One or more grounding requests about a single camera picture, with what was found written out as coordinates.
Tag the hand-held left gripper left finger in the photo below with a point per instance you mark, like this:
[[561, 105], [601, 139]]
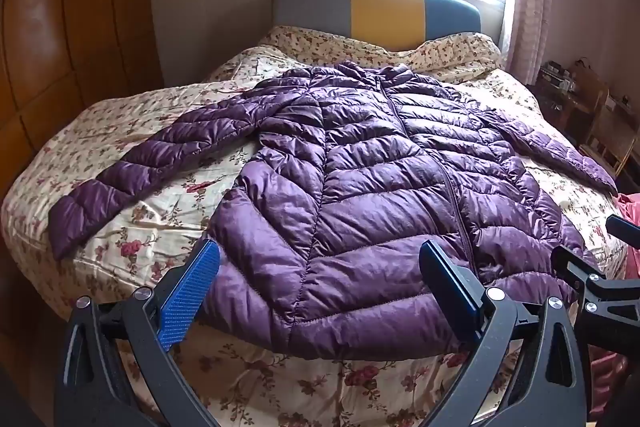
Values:
[[192, 287]]

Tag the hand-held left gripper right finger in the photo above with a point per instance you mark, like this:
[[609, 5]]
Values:
[[450, 287]]

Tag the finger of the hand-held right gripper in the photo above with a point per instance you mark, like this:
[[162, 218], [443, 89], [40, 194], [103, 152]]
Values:
[[625, 232], [610, 299]]

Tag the purple down jacket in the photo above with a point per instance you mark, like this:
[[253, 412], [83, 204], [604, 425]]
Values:
[[350, 187]]

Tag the red ruffled cloth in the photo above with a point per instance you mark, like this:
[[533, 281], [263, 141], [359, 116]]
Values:
[[630, 217]]

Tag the floral bed quilt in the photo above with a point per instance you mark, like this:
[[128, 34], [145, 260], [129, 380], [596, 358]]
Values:
[[150, 217]]

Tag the wooden chair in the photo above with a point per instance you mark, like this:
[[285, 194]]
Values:
[[610, 127]]

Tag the small-flower print pillow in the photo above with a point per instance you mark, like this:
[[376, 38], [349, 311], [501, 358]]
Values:
[[450, 52]]

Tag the brown wooden wardrobe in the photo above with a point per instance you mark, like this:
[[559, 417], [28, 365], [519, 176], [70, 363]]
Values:
[[75, 32]]

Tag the grey yellow blue headboard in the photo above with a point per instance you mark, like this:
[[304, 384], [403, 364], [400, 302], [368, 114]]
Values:
[[385, 12]]

